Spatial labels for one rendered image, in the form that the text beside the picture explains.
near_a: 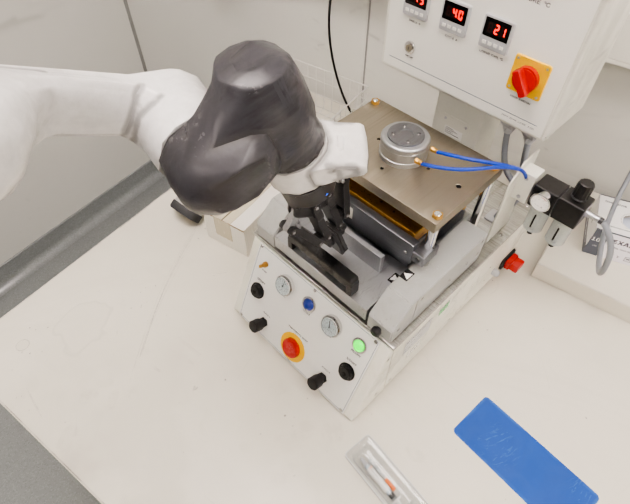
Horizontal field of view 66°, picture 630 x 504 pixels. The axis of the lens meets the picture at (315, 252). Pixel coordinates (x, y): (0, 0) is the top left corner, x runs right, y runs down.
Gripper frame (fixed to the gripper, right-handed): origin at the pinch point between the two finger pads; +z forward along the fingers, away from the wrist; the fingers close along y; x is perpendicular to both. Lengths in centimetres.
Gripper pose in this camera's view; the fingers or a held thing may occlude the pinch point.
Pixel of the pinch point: (334, 238)
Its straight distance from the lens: 79.3
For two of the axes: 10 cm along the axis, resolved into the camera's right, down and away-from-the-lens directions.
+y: -6.8, 7.2, -1.5
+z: 2.4, 4.1, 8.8
